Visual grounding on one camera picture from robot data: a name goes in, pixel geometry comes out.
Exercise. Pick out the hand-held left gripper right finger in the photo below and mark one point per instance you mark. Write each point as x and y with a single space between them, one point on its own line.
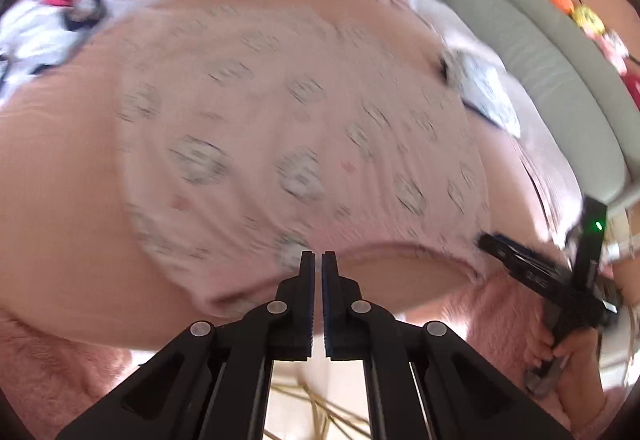
327 300

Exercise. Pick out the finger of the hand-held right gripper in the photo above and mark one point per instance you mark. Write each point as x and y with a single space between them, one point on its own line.
530 272
522 248

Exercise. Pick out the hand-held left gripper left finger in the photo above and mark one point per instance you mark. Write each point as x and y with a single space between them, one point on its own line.
307 290

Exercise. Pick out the pink printed pajama pants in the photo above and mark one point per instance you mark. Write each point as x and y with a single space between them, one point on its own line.
300 120

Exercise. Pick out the person's right forearm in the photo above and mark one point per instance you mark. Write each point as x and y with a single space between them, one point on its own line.
590 412

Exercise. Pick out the person's right hand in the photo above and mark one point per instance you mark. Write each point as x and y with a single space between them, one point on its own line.
582 355

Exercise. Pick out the pink pillow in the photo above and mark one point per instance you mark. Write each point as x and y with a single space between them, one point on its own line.
445 25
545 170

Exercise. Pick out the folded white printed pajama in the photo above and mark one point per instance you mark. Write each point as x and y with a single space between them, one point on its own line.
487 90

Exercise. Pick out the grey padded headboard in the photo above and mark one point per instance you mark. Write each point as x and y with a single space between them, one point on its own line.
540 70

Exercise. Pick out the pink and white plush toy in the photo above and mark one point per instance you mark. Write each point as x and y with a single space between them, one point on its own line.
612 51

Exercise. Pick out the yellow plush toy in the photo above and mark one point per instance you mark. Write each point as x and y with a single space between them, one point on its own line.
589 18

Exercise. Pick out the orange plush toy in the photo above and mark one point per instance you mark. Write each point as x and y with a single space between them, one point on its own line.
561 1

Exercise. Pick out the pink fuzzy mattress pad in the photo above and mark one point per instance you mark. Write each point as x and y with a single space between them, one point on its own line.
40 360

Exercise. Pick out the white navy-trimmed shirt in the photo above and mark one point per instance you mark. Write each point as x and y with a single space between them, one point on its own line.
35 35

